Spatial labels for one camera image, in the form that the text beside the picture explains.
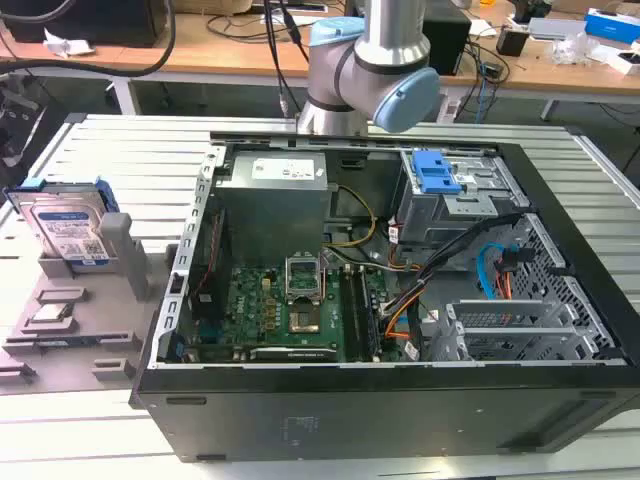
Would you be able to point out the grey parts rack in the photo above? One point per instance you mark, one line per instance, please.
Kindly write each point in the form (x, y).
(125, 320)

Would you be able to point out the white crumpled paper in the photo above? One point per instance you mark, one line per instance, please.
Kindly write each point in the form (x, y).
(67, 45)

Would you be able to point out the black graphics card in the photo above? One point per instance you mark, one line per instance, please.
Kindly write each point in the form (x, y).
(295, 354)

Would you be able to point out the RAM stick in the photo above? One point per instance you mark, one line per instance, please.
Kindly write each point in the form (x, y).
(45, 343)

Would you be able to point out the silver flat box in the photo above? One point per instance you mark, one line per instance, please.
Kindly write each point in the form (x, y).
(555, 27)

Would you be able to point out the green motherboard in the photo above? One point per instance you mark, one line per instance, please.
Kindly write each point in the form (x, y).
(255, 310)

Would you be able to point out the silver CPU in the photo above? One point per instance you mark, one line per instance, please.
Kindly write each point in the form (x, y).
(50, 312)

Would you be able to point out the blue cardboard box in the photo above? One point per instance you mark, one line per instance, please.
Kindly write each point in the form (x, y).
(612, 22)

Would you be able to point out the wooden desk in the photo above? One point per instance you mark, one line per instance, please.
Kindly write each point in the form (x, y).
(225, 55)

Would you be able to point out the black case fan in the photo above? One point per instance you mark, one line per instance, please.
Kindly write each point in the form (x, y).
(210, 270)

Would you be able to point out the small black box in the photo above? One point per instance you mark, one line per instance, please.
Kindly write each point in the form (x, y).
(511, 41)

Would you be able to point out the hard disk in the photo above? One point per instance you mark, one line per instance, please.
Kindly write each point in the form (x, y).
(65, 225)

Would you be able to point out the black open PC case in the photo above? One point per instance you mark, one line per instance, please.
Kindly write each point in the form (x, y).
(350, 420)

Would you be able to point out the metal drive cage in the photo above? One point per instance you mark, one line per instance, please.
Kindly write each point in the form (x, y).
(505, 340)

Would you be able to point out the black RAM slot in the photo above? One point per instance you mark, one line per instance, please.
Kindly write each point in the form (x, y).
(369, 320)
(351, 320)

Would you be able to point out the CPU socket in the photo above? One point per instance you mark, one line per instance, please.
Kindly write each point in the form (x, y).
(305, 322)

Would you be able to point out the metal disk bay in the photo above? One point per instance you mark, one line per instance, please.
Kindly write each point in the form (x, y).
(425, 215)

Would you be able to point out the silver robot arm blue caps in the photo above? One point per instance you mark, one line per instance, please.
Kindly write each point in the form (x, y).
(390, 30)

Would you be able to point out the grey power supply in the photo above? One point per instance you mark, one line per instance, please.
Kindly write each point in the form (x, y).
(270, 210)

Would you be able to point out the clear plastic bags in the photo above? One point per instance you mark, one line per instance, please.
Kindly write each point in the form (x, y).
(575, 47)

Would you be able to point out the blue disk bay latch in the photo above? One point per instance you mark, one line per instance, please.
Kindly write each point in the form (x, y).
(432, 172)

